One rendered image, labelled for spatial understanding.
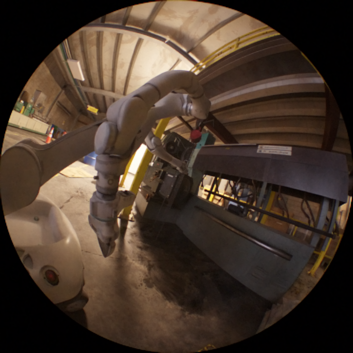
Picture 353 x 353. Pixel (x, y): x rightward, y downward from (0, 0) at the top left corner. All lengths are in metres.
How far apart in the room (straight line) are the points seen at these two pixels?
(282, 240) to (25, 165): 1.44
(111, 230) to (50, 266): 0.24
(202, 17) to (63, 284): 5.42
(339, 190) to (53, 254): 1.73
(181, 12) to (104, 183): 5.31
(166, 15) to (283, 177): 5.61
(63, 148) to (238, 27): 4.86
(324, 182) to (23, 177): 1.68
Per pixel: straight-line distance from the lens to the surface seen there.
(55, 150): 0.39
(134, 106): 0.23
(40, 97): 7.98
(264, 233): 1.19
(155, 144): 0.81
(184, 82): 0.39
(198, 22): 5.17
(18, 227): 0.61
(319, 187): 1.32
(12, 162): 0.36
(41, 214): 0.68
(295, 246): 1.20
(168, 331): 0.76
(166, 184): 1.54
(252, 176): 1.38
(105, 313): 0.72
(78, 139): 0.40
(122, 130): 0.22
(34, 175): 0.36
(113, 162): 0.23
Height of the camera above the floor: 0.69
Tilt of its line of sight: 2 degrees up
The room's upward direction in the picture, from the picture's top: 22 degrees clockwise
